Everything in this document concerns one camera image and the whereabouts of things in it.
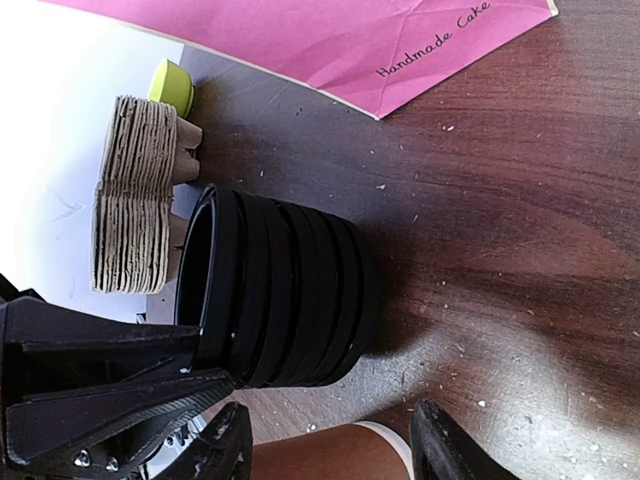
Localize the pink and white paper bag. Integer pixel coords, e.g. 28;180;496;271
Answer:
64;0;558;120

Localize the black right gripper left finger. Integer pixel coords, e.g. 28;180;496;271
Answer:
153;402;253;479

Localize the single brown paper cup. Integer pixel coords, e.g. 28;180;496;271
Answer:
251;421;414;480

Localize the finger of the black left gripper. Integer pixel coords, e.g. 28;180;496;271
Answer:
4;369;234;468
1;292;199;390

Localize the stack of black cup lids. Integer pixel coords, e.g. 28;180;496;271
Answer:
174;185;381;388

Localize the lime green bowl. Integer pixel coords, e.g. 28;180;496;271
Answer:
147;59;195;118

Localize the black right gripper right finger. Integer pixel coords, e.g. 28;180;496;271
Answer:
409;400;510;480

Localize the stack of cardboard cup carriers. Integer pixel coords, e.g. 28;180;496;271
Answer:
91;96;203;294

